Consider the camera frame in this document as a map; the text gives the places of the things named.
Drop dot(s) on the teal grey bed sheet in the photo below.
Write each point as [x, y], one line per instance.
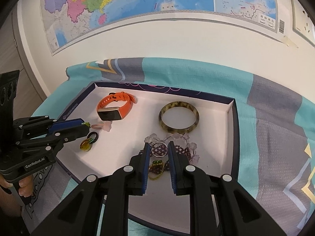
[276, 132]

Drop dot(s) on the pink hair clip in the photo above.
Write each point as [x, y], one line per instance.
[104, 125]

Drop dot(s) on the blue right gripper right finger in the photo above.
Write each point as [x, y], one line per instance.
[175, 169]

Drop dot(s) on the dark blue jewelry tray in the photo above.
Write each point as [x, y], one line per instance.
[213, 145]

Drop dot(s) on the green flower yellow keychain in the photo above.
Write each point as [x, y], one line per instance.
[86, 144]

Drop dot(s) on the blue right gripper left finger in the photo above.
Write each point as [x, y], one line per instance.
[145, 166]

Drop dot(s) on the orange smart watch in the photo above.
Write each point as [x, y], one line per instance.
[106, 112]

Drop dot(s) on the grey wooden door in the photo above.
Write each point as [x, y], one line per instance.
[30, 94]

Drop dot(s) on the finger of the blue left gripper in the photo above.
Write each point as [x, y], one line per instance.
[71, 134]
[58, 126]

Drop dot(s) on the white wall socket panel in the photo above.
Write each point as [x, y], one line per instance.
[302, 23]

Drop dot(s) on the colourful wall map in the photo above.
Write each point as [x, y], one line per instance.
[67, 21]

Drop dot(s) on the tortoiseshell bangle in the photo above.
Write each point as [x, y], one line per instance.
[178, 117]

